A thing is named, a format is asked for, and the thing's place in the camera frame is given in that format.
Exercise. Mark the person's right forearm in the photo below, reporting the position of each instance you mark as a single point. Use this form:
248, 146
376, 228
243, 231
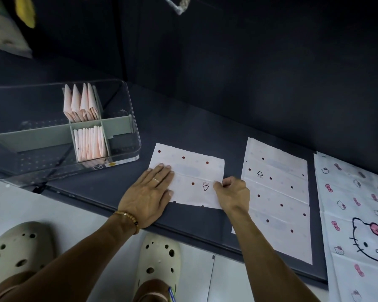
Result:
271, 261

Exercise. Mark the cream clog shoe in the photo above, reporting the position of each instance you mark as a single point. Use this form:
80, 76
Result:
19, 248
159, 257

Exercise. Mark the person's left forearm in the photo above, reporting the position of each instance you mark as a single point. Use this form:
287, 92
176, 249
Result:
60, 264

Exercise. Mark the pink bags row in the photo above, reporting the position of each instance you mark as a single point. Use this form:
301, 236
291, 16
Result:
102, 143

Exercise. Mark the stack of polka dot bags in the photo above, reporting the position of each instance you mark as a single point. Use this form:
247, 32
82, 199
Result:
277, 198

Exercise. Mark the cream right clog shoe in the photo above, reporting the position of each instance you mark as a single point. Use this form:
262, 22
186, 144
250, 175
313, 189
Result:
159, 257

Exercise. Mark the cream left clog shoe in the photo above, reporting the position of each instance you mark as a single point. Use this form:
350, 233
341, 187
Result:
19, 248

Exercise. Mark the person's left hand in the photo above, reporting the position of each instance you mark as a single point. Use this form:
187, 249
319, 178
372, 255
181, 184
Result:
148, 198

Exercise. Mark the person's right hand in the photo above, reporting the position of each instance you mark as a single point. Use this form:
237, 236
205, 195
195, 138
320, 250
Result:
234, 194

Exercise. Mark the clear plastic organizer box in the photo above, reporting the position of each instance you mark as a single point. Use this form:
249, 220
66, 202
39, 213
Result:
28, 138

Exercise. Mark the person's right leg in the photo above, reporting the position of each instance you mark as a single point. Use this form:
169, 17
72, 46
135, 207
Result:
151, 292

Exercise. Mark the dark blue sofa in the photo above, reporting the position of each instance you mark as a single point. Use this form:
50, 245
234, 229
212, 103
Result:
239, 75

